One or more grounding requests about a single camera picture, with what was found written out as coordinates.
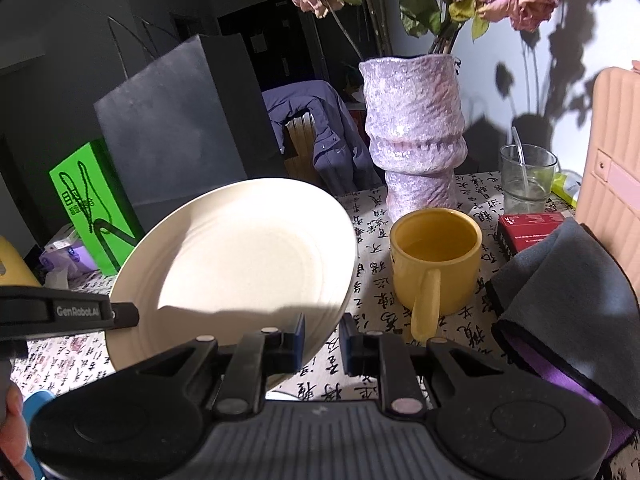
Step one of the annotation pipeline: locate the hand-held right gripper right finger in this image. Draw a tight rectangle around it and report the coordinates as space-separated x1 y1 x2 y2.
340 314 504 417

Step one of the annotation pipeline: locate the blue plate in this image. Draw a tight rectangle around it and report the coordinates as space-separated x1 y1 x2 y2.
22 390 57 480

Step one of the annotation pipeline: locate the green packet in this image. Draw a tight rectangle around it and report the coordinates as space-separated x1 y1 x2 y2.
550 172 584 206

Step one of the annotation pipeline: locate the person's left hand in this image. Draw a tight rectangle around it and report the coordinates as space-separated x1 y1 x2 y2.
0 386 31 480

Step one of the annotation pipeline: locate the pink ribbed case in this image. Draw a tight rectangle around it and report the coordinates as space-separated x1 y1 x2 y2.
575 67 640 281

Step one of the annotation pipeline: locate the wooden chair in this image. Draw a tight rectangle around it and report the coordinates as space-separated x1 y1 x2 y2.
284 111 322 187

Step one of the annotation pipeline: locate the calligraphy print tablecloth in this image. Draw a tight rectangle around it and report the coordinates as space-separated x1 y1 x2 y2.
10 172 640 480

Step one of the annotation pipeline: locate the red box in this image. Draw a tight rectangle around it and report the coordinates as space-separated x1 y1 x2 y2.
497 212 579 261

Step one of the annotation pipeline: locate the purple jacket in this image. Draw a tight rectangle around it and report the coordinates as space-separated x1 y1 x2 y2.
262 80 384 196

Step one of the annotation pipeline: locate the clear straw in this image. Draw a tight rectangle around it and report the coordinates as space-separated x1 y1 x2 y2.
511 127 532 197

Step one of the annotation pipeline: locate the yellow mug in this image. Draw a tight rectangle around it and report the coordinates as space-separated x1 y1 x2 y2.
390 208 484 344

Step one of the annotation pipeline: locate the ribbed cream plate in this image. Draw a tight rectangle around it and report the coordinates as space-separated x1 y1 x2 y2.
106 177 358 391

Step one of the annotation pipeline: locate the clear drinking glass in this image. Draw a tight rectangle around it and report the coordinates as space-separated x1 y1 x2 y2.
500 144 558 216

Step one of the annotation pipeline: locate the black paper bag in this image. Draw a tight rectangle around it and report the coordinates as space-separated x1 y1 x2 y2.
94 16 286 221

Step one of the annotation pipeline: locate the yellow thermos jug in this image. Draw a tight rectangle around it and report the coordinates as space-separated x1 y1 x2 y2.
0 237 42 288

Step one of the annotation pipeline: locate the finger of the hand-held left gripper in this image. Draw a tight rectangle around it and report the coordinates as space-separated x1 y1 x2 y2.
111 302 140 330

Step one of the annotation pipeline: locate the green box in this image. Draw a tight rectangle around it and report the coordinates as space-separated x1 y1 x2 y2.
49 140 146 276

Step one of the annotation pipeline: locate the purple tissue pack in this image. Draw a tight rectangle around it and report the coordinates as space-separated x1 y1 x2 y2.
40 225 99 281

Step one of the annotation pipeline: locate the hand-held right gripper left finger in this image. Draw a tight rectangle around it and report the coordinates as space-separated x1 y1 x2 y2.
136 312 307 419

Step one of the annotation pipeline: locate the grey and purple cloth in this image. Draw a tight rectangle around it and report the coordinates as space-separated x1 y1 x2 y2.
487 217 640 428

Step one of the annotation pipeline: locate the purple textured vase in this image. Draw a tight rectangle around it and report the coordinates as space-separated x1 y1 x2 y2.
359 56 469 217

